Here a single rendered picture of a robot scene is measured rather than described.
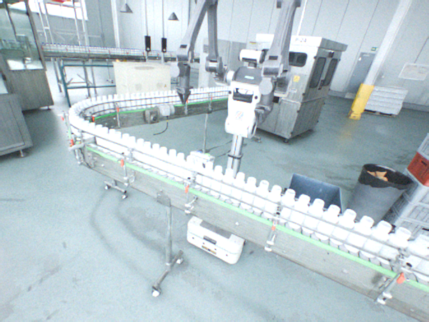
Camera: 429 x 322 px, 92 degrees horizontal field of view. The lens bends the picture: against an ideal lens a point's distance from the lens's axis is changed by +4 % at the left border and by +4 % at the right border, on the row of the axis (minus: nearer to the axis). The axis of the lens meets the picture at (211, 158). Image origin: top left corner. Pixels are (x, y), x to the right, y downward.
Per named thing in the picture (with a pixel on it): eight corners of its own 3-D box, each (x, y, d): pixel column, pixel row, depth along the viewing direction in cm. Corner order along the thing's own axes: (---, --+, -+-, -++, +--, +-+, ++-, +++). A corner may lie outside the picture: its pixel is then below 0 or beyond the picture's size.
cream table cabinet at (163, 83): (158, 108, 579) (156, 62, 523) (171, 115, 543) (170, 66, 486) (118, 114, 508) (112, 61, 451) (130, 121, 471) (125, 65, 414)
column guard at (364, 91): (346, 117, 702) (361, 84, 649) (346, 115, 733) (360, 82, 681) (360, 120, 688) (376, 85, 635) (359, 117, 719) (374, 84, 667)
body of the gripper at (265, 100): (273, 107, 101) (277, 91, 97) (269, 110, 92) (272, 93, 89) (260, 104, 103) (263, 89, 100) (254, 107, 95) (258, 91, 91)
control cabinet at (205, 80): (212, 98, 766) (219, 38, 674) (223, 101, 736) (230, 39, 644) (196, 100, 712) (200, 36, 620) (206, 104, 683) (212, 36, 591)
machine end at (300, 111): (272, 117, 621) (292, 41, 526) (316, 131, 545) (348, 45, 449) (240, 126, 517) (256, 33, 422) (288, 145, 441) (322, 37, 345)
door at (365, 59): (343, 98, 1059) (361, 52, 958) (342, 97, 1067) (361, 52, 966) (365, 101, 1024) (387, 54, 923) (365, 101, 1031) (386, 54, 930)
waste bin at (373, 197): (341, 219, 254) (365, 176, 223) (340, 199, 290) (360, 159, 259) (386, 235, 237) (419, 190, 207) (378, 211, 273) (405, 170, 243)
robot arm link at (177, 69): (194, 51, 105) (179, 50, 108) (182, 50, 95) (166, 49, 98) (194, 76, 110) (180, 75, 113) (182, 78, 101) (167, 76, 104)
